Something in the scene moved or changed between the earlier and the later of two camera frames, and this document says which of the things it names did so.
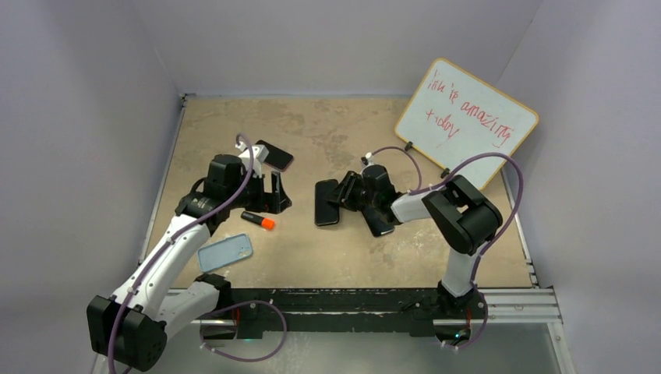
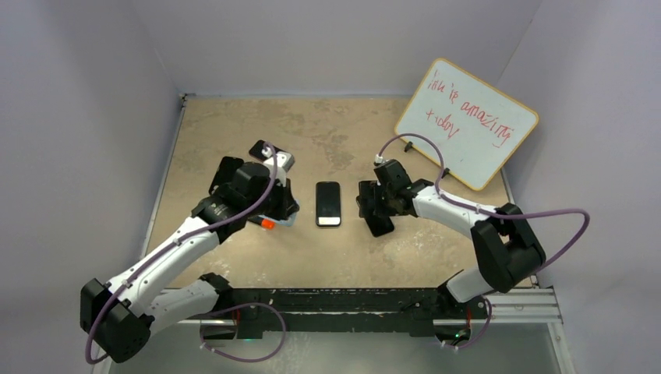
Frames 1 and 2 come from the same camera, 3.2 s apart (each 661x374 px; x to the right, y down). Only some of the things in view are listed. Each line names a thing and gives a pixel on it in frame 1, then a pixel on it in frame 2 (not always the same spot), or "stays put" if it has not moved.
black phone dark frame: (378, 222) stays put
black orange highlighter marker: (266, 224) stays put
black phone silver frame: (326, 213) stays put
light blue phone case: (221, 252) to (288, 221)
